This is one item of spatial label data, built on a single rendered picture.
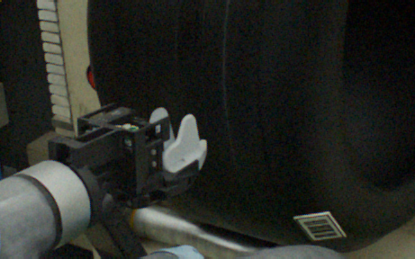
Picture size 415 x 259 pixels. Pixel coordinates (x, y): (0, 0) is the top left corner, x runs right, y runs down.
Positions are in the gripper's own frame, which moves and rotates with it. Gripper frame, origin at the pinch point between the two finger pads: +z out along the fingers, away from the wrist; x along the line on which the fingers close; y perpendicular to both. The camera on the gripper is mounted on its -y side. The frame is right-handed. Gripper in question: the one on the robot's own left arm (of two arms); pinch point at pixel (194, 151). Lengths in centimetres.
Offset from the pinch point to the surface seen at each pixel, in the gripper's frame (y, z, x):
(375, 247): -27.5, 40.3, -1.0
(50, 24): 2.2, 22.2, 40.6
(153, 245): -24.1, 18.6, 20.9
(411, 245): -27, 43, -5
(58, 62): -3.3, 22.9, 40.2
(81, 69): -3.2, 21.8, 34.9
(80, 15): 4.7, 20.9, 33.8
